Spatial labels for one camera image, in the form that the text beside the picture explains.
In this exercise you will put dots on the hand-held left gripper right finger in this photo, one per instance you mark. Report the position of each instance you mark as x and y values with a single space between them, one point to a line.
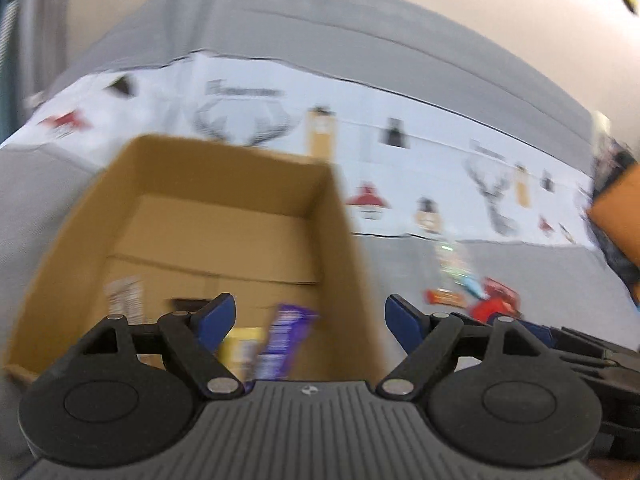
401 321

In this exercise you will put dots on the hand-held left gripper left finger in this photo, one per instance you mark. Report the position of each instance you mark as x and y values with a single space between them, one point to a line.
218 320

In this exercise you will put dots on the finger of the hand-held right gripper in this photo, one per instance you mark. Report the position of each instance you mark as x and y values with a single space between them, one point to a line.
537 332
595 366

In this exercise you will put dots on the purple snack packet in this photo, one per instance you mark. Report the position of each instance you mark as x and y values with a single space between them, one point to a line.
280 340

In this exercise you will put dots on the brown cardboard box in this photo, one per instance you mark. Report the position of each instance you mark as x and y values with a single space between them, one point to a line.
200 240

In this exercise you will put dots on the yellow snack packet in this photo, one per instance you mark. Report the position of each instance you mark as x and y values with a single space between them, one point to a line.
245 350

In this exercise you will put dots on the orange snack bar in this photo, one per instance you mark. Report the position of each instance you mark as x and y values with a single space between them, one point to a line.
445 297

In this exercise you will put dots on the red snack packet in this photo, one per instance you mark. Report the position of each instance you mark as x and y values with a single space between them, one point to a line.
497 300

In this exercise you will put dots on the green clear snack packet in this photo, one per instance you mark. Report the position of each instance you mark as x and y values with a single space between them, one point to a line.
454 262

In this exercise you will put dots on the blue snack packet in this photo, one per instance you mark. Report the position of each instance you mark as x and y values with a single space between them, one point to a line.
474 285

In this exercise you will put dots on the orange and dark bag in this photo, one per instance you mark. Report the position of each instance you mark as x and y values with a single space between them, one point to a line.
617 215

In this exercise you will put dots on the white printed blanket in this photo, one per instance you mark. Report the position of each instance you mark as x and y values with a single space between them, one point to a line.
280 125

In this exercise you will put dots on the grey curtain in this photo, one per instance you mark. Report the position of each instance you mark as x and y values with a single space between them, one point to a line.
27 45

